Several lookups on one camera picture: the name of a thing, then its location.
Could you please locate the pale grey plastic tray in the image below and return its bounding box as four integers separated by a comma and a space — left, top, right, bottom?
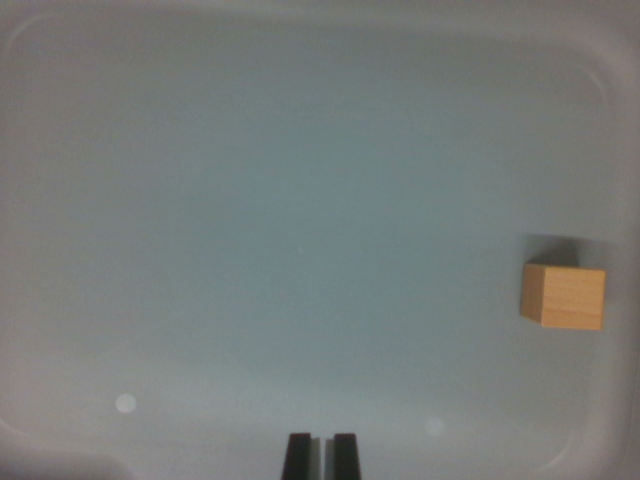
0, 0, 640, 480

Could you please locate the light wooden cube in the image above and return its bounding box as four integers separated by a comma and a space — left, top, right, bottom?
519, 263, 607, 331

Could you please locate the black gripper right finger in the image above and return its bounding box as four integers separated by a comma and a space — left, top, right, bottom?
324, 432, 362, 480

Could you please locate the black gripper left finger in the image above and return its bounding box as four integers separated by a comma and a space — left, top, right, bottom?
281, 432, 322, 480

